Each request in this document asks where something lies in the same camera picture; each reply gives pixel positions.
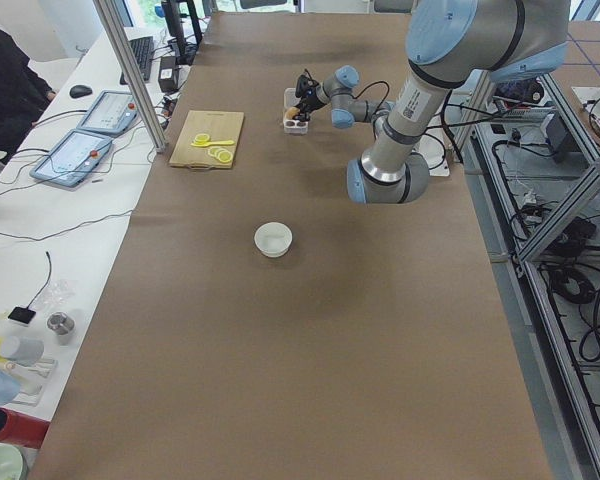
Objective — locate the red cylinder container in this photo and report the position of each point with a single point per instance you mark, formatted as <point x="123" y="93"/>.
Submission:
<point x="20" y="429"/>

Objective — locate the black monitor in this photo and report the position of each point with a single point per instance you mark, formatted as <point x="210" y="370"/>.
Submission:
<point x="184" y="51"/>

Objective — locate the lemon slice by knife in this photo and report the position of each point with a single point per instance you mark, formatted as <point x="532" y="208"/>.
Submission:
<point x="201" y="139"/>

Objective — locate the green bowl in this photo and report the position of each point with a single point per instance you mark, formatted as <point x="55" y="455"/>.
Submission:
<point x="12" y="463"/>

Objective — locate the brown egg box rear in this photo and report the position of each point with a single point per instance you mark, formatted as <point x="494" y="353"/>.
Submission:
<point x="291" y="113"/>

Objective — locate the clear plastic egg box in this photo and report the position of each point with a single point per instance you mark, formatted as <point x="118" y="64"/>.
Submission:
<point x="291" y="122"/>

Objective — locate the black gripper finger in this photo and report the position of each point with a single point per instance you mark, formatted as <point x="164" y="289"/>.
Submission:
<point x="304" y="111"/>

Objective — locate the wooden cutting board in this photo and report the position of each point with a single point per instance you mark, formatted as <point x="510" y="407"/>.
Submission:
<point x="220" y="125"/>

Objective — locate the blue teach pendant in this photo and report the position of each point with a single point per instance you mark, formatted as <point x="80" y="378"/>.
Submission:
<point x="72" y="159"/>
<point x="111" y="114"/>

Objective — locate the blue teach pendant far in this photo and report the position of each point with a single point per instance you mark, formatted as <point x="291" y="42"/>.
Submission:
<point x="111" y="114"/>

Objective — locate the aluminium frame post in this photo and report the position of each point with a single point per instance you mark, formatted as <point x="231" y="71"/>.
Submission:
<point x="111" y="22"/>

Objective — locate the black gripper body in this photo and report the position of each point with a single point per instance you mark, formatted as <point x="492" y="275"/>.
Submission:
<point x="310" y="101"/>

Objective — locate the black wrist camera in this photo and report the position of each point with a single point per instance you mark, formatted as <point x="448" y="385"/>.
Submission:
<point x="305" y="85"/>

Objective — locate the black computer mouse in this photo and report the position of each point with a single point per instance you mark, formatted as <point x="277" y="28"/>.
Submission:
<point x="79" y="91"/>

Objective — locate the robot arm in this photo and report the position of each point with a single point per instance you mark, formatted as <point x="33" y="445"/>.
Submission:
<point x="446" y="41"/>

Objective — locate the white ceramic bowl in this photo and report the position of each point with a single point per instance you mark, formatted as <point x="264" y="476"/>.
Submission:
<point x="273" y="239"/>

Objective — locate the black keyboard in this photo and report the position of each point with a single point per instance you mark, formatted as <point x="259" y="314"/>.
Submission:
<point x="142" y="49"/>

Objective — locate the blue teach pendant near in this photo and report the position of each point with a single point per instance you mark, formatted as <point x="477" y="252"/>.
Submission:
<point x="72" y="159"/>

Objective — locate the grey plastic cup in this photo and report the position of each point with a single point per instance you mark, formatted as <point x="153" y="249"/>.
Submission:
<point x="24" y="351"/>

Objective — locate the steel cup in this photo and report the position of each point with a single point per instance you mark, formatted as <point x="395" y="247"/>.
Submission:
<point x="62" y="326"/>

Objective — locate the black square pad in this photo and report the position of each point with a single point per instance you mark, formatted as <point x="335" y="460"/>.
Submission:
<point x="22" y="315"/>

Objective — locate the yellow plastic knife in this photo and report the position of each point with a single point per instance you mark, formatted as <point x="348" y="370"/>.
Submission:
<point x="212" y="143"/>

